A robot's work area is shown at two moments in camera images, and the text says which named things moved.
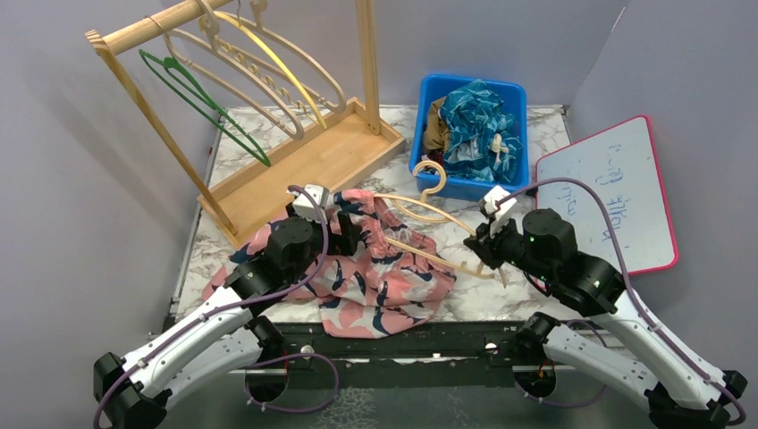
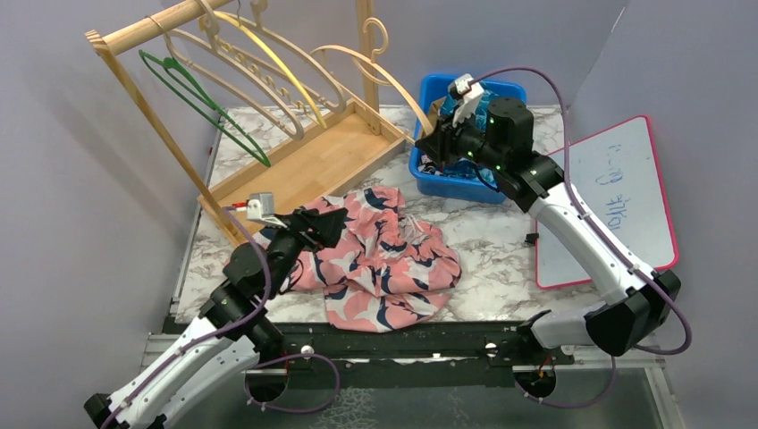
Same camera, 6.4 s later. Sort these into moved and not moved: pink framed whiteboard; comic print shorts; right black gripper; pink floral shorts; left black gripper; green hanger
Moved: left black gripper; right black gripper
Not moved: green hanger; comic print shorts; pink framed whiteboard; pink floral shorts
